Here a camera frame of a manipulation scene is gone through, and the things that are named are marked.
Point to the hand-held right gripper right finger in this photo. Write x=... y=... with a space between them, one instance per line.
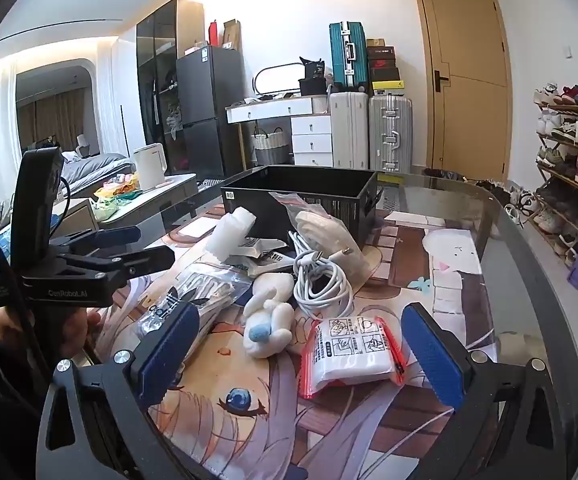
x=434 y=355

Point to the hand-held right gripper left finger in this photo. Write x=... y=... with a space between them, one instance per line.
x=169 y=355

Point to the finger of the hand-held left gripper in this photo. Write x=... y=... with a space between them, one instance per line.
x=119 y=234
x=149 y=260

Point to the clear bag striped clothing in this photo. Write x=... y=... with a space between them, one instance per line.
x=204 y=295

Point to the white foam roll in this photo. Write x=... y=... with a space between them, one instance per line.
x=229 y=235

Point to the red zip bag white packet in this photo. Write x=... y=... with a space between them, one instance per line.
x=349 y=355

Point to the white plush toy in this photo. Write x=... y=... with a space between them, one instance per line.
x=269 y=320

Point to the white medicine packet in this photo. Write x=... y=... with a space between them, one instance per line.
x=269 y=266
x=264 y=249

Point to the black cardboard box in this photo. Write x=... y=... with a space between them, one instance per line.
x=339 y=205

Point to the person's left hand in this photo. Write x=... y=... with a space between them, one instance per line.
x=11 y=327

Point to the colourful snack packets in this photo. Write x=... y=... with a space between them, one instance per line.
x=116 y=195

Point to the wooden nightstand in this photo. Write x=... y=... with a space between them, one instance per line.
x=76 y=220

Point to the white side table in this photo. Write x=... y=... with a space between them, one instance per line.
x=164 y=192

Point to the grey bed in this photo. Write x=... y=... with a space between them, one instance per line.
x=96 y=170

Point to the white kettle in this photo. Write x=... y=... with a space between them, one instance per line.
x=150 y=167

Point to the white chair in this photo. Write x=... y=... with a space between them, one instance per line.
x=86 y=146

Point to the printed desk mat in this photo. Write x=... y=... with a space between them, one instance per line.
x=249 y=435

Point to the black fridge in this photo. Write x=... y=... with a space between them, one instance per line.
x=209 y=110

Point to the woven basket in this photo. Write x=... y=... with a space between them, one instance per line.
x=269 y=147

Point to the black glass cabinet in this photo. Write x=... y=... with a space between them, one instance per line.
x=156 y=70

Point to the scattered loose footwear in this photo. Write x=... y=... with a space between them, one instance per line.
x=509 y=195

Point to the white vanity desk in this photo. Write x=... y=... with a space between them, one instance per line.
x=311 y=135

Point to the oval mirror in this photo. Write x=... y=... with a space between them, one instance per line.
x=279 y=77

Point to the silver suitcase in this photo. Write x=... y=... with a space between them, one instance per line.
x=391 y=132

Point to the tall cardboard box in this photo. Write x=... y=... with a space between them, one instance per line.
x=232 y=35

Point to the white suitcase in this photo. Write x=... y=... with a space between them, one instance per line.
x=349 y=130

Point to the black bag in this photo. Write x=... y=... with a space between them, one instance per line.
x=314 y=77

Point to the wooden door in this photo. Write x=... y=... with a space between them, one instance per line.
x=469 y=110

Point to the shoe rack with shoes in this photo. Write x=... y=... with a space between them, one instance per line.
x=574 y=132

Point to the teal suitcase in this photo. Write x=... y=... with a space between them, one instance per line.
x=341 y=55

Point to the red black shoe box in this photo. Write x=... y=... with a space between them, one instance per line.
x=383 y=63

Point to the small brown cardboard box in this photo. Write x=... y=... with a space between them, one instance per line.
x=376 y=42

